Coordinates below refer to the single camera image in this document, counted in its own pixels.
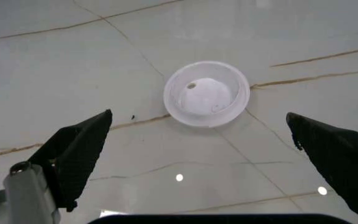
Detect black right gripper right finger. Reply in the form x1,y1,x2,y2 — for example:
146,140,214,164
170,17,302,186
285,112,358,223

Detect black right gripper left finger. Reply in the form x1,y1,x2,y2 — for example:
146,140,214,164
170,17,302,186
0,109,113,224

